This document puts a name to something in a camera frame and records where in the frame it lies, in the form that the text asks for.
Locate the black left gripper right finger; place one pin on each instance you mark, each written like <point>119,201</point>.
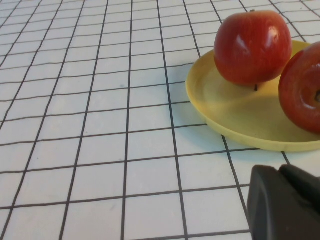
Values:
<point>305,185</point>

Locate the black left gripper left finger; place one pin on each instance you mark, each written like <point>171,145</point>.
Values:
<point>275,212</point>

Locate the red apple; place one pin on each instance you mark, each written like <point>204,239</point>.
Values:
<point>300,100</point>
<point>250,50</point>

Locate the yellow plastic plate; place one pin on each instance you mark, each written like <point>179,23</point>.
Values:
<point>237,120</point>

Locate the white black-grid tablecloth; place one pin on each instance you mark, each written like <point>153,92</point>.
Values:
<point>100,125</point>

